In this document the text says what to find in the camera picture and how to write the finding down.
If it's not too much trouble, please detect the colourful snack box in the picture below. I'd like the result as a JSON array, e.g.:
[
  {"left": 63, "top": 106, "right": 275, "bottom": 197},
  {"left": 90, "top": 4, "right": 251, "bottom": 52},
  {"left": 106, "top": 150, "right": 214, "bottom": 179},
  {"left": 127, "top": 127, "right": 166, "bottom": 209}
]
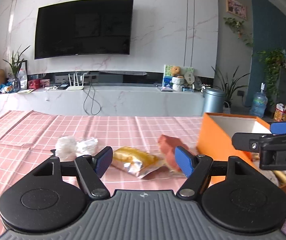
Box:
[{"left": 274, "top": 103, "right": 286, "bottom": 122}]

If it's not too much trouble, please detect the blue water bottle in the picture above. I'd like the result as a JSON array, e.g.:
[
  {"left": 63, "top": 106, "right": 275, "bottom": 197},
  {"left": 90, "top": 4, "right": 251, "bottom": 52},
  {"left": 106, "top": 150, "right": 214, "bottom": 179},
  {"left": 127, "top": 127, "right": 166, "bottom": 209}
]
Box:
[{"left": 249, "top": 83, "right": 268, "bottom": 118}]

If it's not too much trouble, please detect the orange white storage box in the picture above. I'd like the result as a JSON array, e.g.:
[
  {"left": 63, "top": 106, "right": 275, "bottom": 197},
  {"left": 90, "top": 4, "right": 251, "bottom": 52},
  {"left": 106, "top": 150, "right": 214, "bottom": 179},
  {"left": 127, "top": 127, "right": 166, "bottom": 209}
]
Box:
[{"left": 197, "top": 113, "right": 286, "bottom": 192}]

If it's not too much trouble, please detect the woven plastic basket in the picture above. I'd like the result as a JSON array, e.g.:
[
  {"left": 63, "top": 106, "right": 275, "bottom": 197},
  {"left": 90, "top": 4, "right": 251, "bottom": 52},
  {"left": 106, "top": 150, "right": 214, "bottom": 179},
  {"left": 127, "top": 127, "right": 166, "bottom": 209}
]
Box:
[{"left": 223, "top": 101, "right": 231, "bottom": 114}]

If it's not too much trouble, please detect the yellow snack bag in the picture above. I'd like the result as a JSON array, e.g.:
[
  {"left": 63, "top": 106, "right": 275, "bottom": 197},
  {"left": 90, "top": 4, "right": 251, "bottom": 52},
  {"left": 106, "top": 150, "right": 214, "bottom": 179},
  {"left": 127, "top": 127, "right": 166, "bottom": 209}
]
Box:
[{"left": 112, "top": 147, "right": 165, "bottom": 179}]

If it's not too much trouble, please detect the grey metal trash bin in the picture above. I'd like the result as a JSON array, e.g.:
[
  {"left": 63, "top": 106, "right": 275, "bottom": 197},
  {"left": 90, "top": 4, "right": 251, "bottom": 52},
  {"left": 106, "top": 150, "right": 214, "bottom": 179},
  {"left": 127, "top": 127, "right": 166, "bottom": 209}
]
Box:
[{"left": 202, "top": 88, "right": 225, "bottom": 114}]

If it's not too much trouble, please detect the potted floor plant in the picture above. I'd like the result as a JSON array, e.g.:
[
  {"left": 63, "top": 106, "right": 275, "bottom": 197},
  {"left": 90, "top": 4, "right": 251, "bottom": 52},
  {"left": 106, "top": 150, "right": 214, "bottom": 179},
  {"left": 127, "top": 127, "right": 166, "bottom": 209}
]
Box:
[{"left": 211, "top": 66, "right": 250, "bottom": 109}]

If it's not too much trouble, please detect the climbing green plant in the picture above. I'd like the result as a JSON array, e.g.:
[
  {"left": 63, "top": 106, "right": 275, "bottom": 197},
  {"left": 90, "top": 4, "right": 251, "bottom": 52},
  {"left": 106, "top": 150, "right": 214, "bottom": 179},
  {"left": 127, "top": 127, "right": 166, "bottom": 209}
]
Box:
[{"left": 257, "top": 48, "right": 286, "bottom": 107}]

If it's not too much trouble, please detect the white marble TV cabinet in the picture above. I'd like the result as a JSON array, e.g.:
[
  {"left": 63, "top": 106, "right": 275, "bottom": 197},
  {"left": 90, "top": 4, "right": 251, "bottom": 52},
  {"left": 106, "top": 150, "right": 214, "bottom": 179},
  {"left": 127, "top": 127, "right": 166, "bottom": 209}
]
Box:
[{"left": 0, "top": 86, "right": 204, "bottom": 116}]

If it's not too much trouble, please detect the pink checkered tablecloth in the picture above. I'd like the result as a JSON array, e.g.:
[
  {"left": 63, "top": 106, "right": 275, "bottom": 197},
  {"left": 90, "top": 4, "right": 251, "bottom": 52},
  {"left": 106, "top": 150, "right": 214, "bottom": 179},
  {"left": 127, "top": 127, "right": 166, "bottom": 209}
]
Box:
[{"left": 0, "top": 111, "right": 202, "bottom": 234}]

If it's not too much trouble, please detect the white wifi router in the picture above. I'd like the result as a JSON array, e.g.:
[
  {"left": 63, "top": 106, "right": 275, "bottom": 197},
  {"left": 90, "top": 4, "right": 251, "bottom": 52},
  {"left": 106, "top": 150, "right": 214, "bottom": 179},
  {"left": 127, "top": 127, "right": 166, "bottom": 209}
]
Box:
[{"left": 67, "top": 72, "right": 85, "bottom": 91}]

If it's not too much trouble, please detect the teddy bear toy stack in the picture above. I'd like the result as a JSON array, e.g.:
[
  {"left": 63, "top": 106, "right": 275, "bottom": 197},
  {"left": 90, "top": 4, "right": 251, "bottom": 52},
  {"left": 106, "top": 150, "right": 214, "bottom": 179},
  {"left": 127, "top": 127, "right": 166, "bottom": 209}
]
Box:
[{"left": 171, "top": 66, "right": 184, "bottom": 92}]

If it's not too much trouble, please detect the round paper fan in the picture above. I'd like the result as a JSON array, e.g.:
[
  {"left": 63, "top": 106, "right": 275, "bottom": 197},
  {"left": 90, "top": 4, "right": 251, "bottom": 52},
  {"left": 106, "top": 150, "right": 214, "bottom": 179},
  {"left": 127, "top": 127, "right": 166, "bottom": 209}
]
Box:
[{"left": 184, "top": 71, "right": 195, "bottom": 89}]

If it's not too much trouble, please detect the red gift box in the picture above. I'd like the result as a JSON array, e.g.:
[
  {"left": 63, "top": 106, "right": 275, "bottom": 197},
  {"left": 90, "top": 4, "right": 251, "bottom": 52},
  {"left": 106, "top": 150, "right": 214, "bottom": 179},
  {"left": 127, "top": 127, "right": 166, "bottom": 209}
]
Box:
[{"left": 28, "top": 79, "right": 40, "bottom": 89}]

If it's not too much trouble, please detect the hanging ivy plant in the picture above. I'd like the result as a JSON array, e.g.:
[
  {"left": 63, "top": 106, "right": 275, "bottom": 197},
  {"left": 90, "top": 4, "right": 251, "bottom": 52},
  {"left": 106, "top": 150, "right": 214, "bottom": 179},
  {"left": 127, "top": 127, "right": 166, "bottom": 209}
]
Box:
[{"left": 223, "top": 17, "right": 254, "bottom": 48}]

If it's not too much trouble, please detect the green plant in glass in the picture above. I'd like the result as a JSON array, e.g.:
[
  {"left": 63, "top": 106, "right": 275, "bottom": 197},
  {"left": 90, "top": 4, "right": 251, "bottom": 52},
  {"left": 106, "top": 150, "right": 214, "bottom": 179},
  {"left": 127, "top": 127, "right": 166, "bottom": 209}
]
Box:
[{"left": 3, "top": 46, "right": 30, "bottom": 93}]

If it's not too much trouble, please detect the framed wall picture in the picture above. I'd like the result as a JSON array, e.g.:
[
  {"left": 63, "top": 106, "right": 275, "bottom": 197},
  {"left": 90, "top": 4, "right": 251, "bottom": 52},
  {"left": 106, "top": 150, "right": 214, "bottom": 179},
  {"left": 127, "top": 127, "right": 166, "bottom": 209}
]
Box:
[{"left": 226, "top": 0, "right": 247, "bottom": 20}]

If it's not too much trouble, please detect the black wall television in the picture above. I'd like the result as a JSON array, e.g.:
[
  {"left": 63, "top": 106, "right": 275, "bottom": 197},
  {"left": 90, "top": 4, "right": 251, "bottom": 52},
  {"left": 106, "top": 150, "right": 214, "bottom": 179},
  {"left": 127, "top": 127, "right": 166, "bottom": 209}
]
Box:
[{"left": 35, "top": 0, "right": 134, "bottom": 59}]

